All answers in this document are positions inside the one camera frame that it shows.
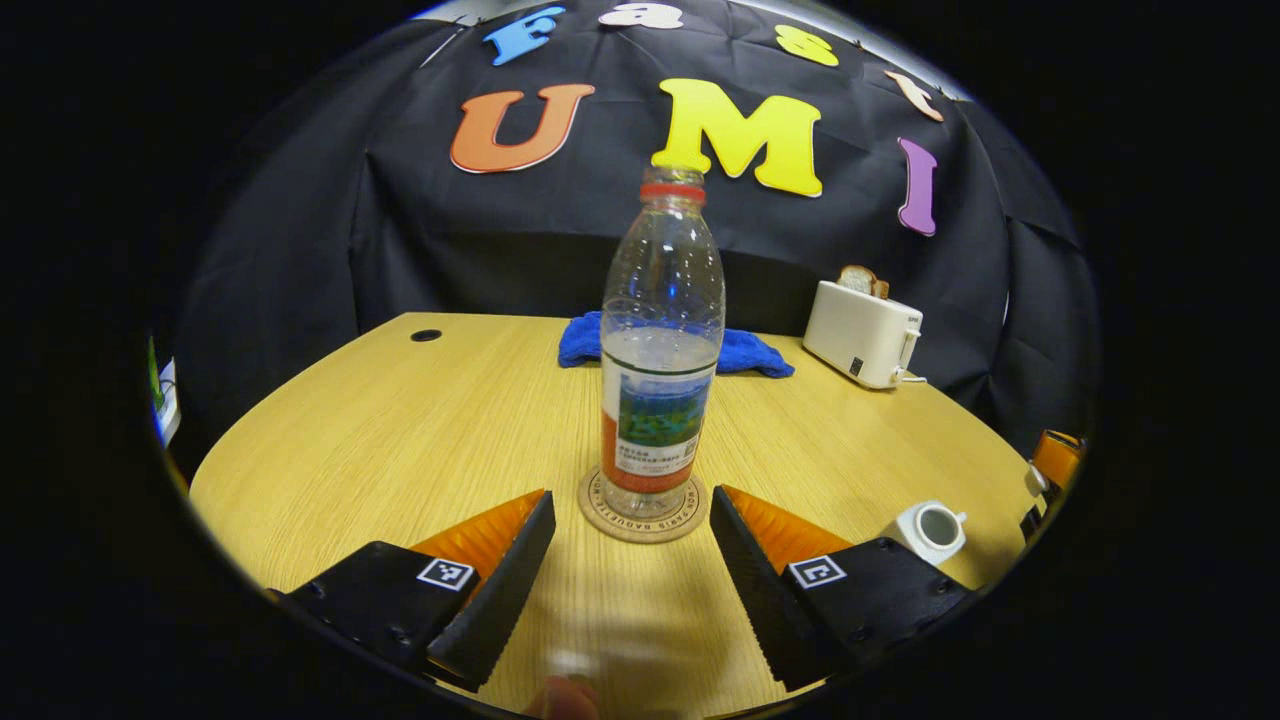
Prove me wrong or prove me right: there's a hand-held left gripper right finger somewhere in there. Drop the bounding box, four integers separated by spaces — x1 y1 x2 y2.
709 485 976 693

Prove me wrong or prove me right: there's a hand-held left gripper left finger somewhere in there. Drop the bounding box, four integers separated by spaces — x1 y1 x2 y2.
285 489 557 691

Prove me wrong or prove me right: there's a white ceramic teacup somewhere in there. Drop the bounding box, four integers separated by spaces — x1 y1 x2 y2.
882 500 969 567

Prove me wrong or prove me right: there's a round cork coaster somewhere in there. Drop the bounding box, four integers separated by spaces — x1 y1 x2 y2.
578 466 709 544

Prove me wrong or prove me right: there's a clear plastic water bottle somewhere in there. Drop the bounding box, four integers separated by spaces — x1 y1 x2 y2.
600 166 726 519

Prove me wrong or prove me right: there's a white toaster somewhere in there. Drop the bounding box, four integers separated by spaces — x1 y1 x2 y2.
802 280 924 390

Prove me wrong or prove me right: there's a blue towel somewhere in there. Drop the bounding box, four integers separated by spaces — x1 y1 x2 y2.
557 311 796 379

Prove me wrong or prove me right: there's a bread slice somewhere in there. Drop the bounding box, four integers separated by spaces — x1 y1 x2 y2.
838 265 891 300

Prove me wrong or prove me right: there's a black backdrop cloth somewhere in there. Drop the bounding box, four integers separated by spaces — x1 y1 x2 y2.
175 0 1101 461

